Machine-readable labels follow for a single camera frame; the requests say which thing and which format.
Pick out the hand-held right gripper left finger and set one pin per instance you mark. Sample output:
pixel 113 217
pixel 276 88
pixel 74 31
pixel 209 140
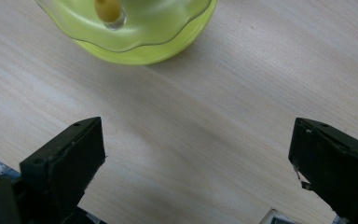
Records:
pixel 62 168

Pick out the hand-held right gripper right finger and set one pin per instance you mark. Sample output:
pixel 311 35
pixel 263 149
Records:
pixel 338 168

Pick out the green plastic container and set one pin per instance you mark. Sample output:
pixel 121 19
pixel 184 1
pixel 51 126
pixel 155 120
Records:
pixel 149 51

